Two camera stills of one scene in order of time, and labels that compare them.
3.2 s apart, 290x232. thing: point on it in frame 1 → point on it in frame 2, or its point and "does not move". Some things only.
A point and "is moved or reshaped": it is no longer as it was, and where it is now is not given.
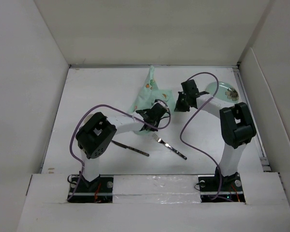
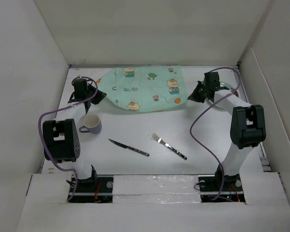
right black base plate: x=231 y=187 does not move
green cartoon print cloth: x=150 y=93 is moved or reshaped
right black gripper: x=179 y=107 → x=194 y=96
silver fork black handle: x=159 y=140 does not move
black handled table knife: x=133 y=149 does not move
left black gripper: x=153 y=129 → x=99 y=96
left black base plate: x=100 y=190 does not move
